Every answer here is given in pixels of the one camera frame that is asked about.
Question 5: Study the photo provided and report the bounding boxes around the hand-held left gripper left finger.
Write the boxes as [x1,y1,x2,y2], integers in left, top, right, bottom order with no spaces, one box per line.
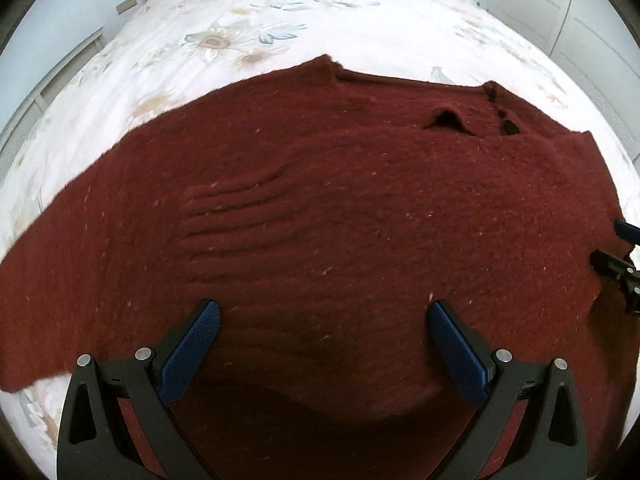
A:
[56,298,222,480]

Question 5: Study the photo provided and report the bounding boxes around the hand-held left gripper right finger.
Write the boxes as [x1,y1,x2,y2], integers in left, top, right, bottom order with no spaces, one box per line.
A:
[426,300,589,480]

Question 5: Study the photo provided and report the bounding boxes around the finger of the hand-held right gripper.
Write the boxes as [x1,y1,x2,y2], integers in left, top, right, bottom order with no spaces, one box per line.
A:
[590,248,640,316]
[614,218,640,244]

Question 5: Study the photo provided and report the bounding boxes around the dark red knitted sweater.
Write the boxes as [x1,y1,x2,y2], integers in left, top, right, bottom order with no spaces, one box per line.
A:
[0,53,632,480]

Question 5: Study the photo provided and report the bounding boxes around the white wardrobe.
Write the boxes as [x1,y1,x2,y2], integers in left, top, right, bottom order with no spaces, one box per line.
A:
[480,0,640,161]

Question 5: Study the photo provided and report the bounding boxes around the white floral bedsheet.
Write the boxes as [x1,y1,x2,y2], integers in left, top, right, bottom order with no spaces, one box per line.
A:
[0,0,635,478]

